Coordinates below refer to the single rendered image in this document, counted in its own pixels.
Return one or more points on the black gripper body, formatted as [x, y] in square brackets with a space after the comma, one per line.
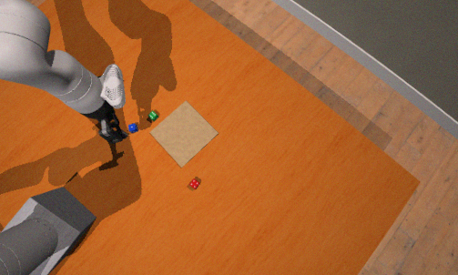
[101, 113]

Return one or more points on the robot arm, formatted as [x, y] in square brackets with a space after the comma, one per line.
[24, 37]

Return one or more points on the green die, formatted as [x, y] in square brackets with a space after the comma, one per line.
[153, 115]

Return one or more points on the tan square mat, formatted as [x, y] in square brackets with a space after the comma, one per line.
[183, 133]

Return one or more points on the red die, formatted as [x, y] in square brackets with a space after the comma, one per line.
[194, 184]

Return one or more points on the blue die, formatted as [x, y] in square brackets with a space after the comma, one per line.
[132, 128]

